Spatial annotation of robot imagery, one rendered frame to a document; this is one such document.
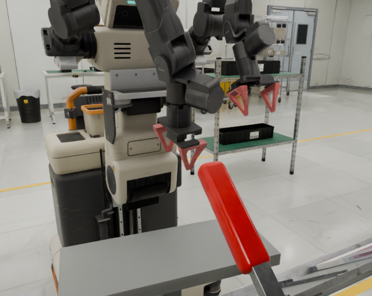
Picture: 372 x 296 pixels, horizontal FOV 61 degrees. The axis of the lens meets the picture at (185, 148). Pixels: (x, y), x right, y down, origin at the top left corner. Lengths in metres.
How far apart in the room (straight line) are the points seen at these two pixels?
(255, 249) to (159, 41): 0.52
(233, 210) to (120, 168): 0.89
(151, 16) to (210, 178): 0.49
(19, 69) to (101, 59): 6.01
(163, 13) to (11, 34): 6.41
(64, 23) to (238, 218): 0.75
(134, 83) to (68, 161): 0.46
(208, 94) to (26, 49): 6.45
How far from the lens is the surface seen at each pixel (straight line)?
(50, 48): 0.99
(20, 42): 6.98
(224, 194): 0.17
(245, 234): 0.16
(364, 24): 10.96
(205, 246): 0.98
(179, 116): 0.69
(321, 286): 0.50
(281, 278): 0.70
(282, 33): 8.56
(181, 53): 0.64
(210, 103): 0.63
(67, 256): 1.00
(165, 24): 0.63
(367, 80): 10.76
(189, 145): 0.68
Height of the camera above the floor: 1.16
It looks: 17 degrees down
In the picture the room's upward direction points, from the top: straight up
